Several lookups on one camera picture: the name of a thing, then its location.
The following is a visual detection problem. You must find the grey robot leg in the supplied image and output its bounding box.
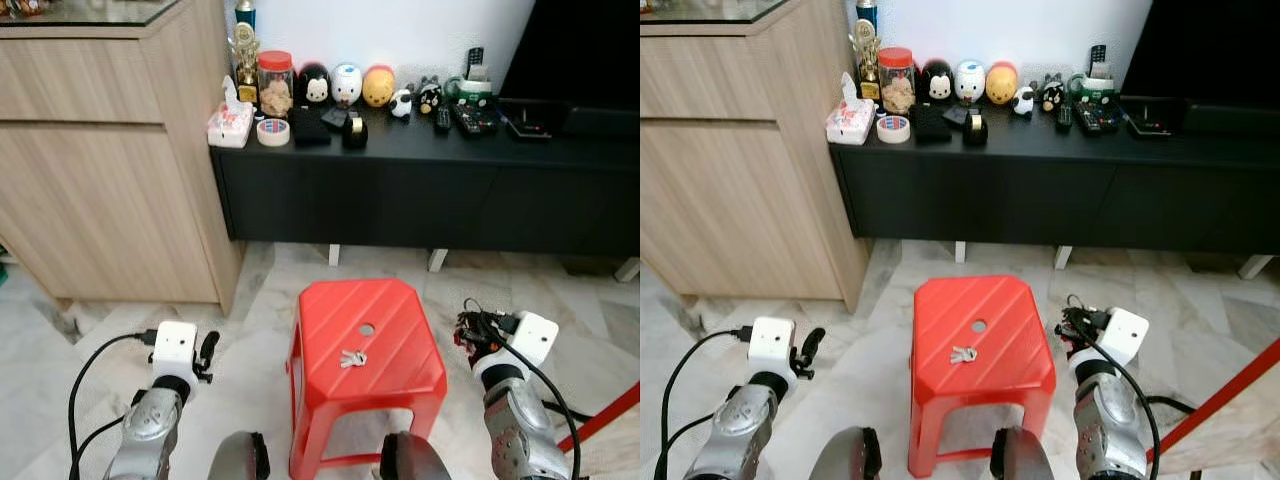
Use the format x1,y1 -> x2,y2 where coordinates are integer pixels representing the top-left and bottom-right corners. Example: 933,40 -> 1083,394
990,427 -> 1051,480
378,432 -> 453,480
810,427 -> 883,480
208,431 -> 271,480

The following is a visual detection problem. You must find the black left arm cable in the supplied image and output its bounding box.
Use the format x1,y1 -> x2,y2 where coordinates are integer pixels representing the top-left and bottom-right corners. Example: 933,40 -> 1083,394
655,326 -> 753,480
67,329 -> 161,480

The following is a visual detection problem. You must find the marble pattern folding table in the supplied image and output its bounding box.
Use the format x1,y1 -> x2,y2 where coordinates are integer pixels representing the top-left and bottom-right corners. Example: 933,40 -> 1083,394
1148,338 -> 1280,477
557,382 -> 641,456

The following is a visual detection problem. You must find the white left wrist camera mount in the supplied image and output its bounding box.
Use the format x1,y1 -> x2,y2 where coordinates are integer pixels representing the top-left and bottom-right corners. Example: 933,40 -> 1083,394
749,317 -> 795,373
152,321 -> 199,379

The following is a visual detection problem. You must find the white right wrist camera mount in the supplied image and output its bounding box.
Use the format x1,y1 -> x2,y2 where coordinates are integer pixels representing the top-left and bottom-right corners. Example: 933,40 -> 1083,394
510,312 -> 559,367
1102,308 -> 1149,365

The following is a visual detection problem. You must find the green and white holder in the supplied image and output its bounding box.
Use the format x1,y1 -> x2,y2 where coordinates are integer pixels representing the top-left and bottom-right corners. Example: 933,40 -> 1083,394
455,47 -> 494,109
1078,44 -> 1116,105

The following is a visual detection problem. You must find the pink patterned tissue box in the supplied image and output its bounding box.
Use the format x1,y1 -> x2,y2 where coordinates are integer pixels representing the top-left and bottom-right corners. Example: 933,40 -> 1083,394
207,77 -> 256,149
826,73 -> 876,146

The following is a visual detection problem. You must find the small gold trophy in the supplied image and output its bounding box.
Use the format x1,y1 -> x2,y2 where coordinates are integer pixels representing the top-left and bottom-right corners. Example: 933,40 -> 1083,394
230,20 -> 261,104
852,18 -> 883,101

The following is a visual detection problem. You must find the black low TV cabinet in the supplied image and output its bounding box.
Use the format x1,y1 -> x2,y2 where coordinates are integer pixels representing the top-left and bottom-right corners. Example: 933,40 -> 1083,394
828,96 -> 1280,281
210,98 -> 641,283

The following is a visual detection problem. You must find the yellow round toy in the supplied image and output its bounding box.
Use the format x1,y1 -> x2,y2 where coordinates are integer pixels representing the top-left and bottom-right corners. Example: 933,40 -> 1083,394
985,61 -> 1019,106
361,65 -> 397,109

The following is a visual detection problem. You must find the black pouch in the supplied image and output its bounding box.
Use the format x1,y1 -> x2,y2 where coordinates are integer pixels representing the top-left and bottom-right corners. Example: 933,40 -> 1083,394
912,103 -> 954,144
290,105 -> 332,147

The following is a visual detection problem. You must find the white and blue round toy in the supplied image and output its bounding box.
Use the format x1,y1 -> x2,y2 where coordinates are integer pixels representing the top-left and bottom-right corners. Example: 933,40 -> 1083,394
954,59 -> 987,104
331,63 -> 364,107

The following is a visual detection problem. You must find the grey robot right leg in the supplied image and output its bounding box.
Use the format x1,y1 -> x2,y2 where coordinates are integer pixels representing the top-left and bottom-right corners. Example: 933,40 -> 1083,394
378,432 -> 453,480
990,427 -> 1051,480

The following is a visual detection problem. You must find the red lidded clear jar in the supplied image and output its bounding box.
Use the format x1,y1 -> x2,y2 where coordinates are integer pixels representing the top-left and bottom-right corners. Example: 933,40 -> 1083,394
257,50 -> 296,121
879,47 -> 917,116

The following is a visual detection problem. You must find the red plastic stool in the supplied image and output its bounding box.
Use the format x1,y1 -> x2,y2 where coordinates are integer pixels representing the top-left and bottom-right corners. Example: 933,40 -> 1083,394
908,275 -> 1057,478
287,278 -> 449,480

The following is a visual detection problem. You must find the grey robot left leg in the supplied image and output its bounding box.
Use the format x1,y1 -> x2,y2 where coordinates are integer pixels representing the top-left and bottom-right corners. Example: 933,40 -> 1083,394
810,427 -> 883,480
208,431 -> 271,480

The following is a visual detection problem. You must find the black flat tray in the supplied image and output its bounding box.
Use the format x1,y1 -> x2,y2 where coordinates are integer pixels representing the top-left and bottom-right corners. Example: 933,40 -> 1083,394
505,108 -> 553,141
1125,98 -> 1173,139

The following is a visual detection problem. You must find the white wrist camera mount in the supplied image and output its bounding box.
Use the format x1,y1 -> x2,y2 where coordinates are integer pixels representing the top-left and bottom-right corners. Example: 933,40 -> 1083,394
510,312 -> 559,367
749,317 -> 795,373
152,321 -> 199,379
1102,308 -> 1149,365

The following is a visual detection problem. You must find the black round mouse toy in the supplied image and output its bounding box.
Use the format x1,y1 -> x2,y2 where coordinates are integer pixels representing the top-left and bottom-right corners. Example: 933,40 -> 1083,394
920,59 -> 955,104
298,62 -> 333,107

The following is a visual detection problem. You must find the large black remote control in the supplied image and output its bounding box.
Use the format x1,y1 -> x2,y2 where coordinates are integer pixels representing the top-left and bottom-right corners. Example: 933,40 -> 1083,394
450,100 -> 499,138
1075,98 -> 1121,136

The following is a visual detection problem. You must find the light wooden cabinet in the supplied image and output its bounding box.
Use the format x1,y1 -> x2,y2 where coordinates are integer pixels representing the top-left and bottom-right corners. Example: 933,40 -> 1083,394
640,0 -> 871,313
0,0 -> 246,316

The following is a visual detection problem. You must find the black television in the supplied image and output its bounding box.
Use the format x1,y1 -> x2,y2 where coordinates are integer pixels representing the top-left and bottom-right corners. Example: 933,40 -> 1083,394
1120,0 -> 1280,137
500,0 -> 641,137

